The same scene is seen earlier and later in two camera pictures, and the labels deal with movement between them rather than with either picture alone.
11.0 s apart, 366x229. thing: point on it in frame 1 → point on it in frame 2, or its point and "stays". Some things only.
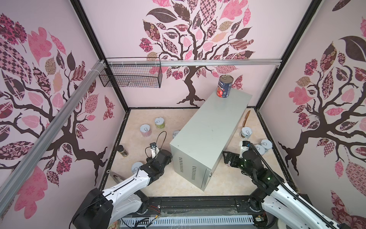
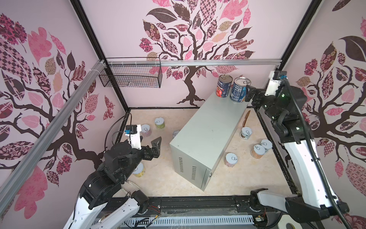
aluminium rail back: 196,62 stays
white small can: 145,130 stays
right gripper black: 234,157 → 258,95
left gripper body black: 149,161 → 145,153
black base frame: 199,206 stays
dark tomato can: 224,86 stays
